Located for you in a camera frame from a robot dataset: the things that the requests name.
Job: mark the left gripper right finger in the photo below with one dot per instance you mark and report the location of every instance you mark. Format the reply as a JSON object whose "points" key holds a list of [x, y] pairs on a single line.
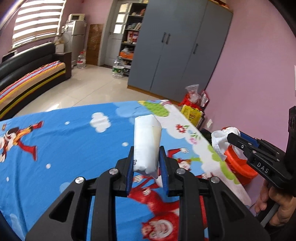
{"points": [[227, 217]]}

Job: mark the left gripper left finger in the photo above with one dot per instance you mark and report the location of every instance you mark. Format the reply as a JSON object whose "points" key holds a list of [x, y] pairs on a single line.
{"points": [[68, 216]]}

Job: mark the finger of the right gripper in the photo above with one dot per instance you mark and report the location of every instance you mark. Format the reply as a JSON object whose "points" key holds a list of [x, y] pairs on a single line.
{"points": [[242, 148], [250, 139]]}

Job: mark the white paper wrapper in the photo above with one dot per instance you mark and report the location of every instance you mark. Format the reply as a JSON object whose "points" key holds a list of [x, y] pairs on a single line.
{"points": [[219, 140]]}

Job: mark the white paper packet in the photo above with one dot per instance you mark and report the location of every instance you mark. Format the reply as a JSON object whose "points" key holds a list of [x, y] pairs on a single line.
{"points": [[147, 137]]}

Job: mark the orange lined trash bin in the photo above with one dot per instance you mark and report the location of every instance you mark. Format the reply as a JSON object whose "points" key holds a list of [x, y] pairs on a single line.
{"points": [[237, 163]]}

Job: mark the yellow snack package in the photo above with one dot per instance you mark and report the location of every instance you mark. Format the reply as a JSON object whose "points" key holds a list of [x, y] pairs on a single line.
{"points": [[194, 115]]}

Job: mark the red snack bag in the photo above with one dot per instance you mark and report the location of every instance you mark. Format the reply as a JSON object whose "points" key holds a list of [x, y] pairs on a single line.
{"points": [[201, 102]]}

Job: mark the clear plastic bag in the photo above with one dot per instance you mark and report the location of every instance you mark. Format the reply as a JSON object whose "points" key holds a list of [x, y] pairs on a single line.
{"points": [[193, 93]]}

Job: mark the blue cartoon tablecloth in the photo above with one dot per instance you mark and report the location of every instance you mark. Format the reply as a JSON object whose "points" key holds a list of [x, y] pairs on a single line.
{"points": [[42, 153]]}

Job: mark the grey wardrobe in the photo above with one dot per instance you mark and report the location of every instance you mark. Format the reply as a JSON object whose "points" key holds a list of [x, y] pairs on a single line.
{"points": [[179, 44]]}

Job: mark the striped sofa cushion cover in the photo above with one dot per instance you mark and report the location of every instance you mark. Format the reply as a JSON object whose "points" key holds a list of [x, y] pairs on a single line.
{"points": [[23, 91]]}

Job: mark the large water bottle green label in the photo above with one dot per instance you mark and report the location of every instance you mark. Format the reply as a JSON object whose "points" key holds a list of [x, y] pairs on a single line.
{"points": [[118, 68]]}

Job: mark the large water bottle near fridge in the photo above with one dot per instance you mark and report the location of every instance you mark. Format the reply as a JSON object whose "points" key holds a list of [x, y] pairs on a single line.
{"points": [[81, 60]]}

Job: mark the black leather sofa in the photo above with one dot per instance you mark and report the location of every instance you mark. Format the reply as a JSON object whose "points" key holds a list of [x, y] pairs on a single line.
{"points": [[31, 59]]}

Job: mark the dark bookshelf with items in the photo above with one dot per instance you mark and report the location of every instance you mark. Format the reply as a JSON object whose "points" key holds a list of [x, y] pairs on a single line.
{"points": [[130, 33]]}

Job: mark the white door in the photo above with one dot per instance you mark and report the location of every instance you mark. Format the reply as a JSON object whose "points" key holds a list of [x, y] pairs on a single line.
{"points": [[118, 16]]}

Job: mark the silver refrigerator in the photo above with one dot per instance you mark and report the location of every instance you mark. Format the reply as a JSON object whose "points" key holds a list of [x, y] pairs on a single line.
{"points": [[73, 37]]}

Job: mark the brown cardboard panel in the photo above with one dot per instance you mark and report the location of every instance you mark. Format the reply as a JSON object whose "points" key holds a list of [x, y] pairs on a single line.
{"points": [[93, 44]]}

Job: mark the window zebra blind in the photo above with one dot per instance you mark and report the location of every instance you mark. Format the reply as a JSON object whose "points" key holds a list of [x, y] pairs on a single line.
{"points": [[37, 20]]}

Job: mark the white microwave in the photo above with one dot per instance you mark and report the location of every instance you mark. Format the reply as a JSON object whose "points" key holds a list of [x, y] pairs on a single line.
{"points": [[76, 17]]}

